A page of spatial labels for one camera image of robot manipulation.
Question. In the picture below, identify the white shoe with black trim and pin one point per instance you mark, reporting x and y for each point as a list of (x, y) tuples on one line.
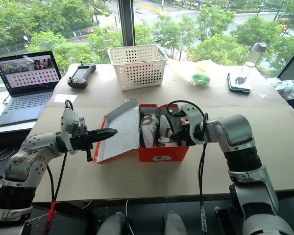
[(163, 123)]

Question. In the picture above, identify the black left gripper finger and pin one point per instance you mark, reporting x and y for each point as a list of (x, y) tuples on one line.
[(100, 138), (103, 132)]

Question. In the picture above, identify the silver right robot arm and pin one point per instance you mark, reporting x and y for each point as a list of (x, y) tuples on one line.
[(242, 151)]

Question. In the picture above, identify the red cardboard shoebox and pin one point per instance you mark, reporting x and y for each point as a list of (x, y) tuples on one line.
[(161, 154)]

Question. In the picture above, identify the clear bottle with grey cap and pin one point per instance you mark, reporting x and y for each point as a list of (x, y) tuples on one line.
[(257, 52)]

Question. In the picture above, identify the white paper sheet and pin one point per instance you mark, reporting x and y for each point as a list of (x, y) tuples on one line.
[(65, 98)]

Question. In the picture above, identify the black monitor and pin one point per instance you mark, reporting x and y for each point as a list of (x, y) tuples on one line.
[(292, 66)]

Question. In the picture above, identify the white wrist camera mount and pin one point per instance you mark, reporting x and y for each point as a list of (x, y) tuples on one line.
[(68, 122), (192, 117)]

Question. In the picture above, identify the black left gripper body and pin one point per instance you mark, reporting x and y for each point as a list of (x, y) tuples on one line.
[(81, 140)]

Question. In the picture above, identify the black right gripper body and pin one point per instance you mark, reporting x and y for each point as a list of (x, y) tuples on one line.
[(183, 137)]

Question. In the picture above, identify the green round item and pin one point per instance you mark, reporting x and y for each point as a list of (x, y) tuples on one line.
[(201, 78)]

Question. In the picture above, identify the white shoe with gold print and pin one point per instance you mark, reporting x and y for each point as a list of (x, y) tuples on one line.
[(149, 127)]

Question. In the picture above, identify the clear plastic bag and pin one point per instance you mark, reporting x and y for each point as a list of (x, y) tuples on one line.
[(198, 67)]

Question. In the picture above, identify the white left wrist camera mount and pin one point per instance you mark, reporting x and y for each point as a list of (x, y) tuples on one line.
[(68, 122)]

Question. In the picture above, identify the dark green phone case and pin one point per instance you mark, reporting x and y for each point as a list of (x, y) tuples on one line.
[(237, 84)]

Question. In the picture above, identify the dark window frame post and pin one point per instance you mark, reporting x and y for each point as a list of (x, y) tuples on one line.
[(126, 22)]

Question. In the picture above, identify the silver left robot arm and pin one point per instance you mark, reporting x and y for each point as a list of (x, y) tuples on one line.
[(27, 159)]

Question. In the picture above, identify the grey rounded shape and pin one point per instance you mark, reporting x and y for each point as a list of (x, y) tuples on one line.
[(112, 224), (174, 224)]

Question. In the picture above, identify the crumpled clear plastic wrap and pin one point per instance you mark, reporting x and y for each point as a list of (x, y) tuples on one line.
[(287, 88)]

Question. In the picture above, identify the white perforated plastic basket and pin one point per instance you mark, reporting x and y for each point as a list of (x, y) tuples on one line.
[(137, 68)]

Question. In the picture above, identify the grey open laptop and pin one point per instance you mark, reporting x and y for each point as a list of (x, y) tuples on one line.
[(27, 98)]

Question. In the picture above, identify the black handheld remote controller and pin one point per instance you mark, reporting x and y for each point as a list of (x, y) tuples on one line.
[(80, 74)]

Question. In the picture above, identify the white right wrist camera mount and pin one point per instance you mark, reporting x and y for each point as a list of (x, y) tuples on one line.
[(192, 117)]

